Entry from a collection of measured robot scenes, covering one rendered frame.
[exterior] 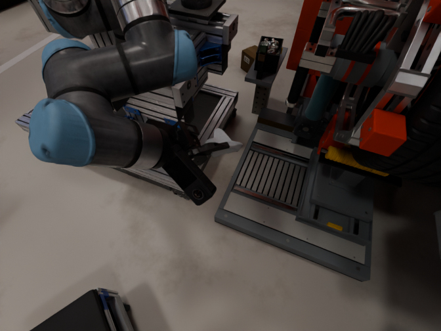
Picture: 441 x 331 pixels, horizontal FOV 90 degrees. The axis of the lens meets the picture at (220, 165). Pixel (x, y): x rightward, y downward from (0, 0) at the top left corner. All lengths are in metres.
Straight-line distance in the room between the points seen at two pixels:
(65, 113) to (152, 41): 0.16
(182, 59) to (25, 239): 1.52
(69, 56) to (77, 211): 1.32
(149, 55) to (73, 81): 0.11
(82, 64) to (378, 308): 1.49
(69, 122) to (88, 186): 1.40
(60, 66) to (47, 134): 0.12
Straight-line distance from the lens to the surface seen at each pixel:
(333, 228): 1.30
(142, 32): 0.38
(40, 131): 0.31
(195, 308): 1.28
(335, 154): 1.05
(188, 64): 0.38
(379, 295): 1.51
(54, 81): 0.37
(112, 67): 0.36
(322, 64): 0.73
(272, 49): 1.50
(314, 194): 1.27
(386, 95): 0.70
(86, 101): 0.33
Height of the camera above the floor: 1.28
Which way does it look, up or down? 57 degrees down
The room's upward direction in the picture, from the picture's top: straight up
